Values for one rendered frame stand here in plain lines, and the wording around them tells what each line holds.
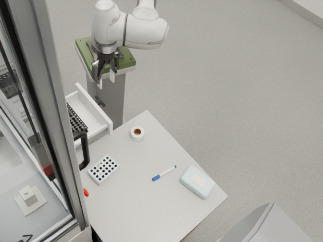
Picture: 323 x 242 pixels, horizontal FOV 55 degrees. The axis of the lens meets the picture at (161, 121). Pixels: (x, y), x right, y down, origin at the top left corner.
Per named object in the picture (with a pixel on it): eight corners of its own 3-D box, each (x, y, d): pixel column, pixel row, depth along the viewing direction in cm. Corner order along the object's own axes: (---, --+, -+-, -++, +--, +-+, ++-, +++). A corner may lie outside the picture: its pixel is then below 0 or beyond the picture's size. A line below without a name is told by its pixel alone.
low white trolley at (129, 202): (136, 166, 232) (146, 109, 169) (192, 233, 212) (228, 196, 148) (68, 215, 206) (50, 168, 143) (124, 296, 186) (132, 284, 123)
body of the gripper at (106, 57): (108, 38, 131) (108, 54, 139) (92, 45, 127) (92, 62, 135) (119, 49, 129) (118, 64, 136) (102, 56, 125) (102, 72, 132)
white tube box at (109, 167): (107, 157, 150) (107, 153, 147) (119, 168, 148) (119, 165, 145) (87, 173, 144) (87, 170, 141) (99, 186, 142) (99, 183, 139)
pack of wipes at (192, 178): (178, 181, 149) (180, 177, 145) (189, 167, 154) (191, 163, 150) (204, 200, 145) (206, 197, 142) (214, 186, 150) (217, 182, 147)
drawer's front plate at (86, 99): (79, 95, 161) (77, 81, 151) (112, 134, 151) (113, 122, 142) (76, 96, 160) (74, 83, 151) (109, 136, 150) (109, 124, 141)
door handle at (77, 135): (87, 159, 84) (82, 122, 69) (93, 166, 84) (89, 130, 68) (71, 169, 82) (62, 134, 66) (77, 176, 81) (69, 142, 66)
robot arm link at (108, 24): (90, 44, 120) (124, 48, 121) (88, 10, 107) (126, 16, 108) (94, 26, 126) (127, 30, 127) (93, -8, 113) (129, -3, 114)
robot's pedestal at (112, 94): (116, 102, 261) (118, 33, 198) (130, 131, 248) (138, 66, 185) (81, 113, 250) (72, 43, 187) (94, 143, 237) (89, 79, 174)
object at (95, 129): (78, 97, 158) (77, 90, 153) (107, 132, 150) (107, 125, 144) (1, 137, 140) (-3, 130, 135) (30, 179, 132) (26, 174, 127)
